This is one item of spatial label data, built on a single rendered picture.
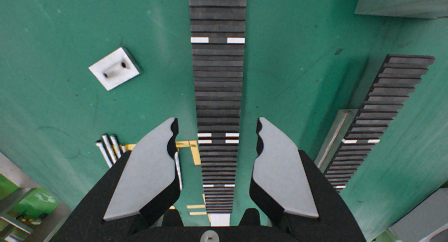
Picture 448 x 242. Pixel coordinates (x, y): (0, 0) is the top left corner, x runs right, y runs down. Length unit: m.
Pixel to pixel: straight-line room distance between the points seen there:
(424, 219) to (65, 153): 0.84
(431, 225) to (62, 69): 0.82
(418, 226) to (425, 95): 0.44
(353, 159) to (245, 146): 0.16
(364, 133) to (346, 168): 0.07
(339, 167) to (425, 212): 0.42
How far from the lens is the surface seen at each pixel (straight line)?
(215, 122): 0.15
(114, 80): 0.20
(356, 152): 0.26
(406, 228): 0.73
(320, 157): 0.28
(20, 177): 2.23
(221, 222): 0.36
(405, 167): 0.46
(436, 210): 0.65
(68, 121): 0.29
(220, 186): 0.24
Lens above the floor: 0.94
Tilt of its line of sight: 61 degrees down
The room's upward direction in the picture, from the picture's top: 178 degrees clockwise
